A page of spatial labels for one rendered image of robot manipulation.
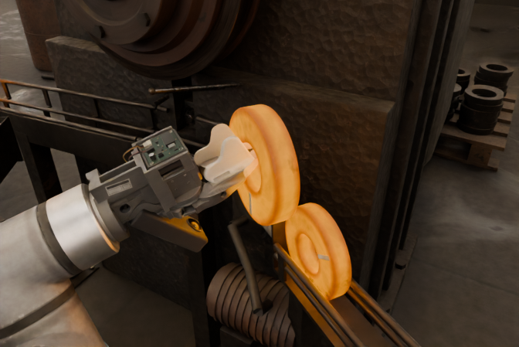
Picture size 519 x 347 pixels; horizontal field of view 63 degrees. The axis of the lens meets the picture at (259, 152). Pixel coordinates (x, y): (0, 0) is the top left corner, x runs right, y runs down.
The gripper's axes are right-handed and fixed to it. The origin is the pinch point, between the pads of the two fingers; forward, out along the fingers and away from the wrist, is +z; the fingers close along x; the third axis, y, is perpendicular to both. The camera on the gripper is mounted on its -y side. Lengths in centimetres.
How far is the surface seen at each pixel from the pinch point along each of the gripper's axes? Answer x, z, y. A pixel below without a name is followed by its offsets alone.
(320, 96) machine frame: 22.5, 21.6, -11.6
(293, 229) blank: 5.1, 2.9, -22.0
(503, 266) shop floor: 23, 85, -120
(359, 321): -10.1, 4.2, -30.9
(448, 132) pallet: 95, 129, -118
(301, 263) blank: 1.7, 1.6, -26.6
